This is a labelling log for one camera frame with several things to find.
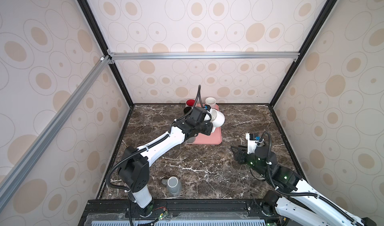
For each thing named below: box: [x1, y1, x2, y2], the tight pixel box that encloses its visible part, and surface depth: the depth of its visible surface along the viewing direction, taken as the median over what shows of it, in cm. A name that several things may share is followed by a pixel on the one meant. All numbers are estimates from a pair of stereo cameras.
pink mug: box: [205, 97, 217, 106], surface depth 112 cm
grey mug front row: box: [161, 176, 182, 195], surface depth 75 cm
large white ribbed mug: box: [207, 108, 226, 133], surface depth 81 cm
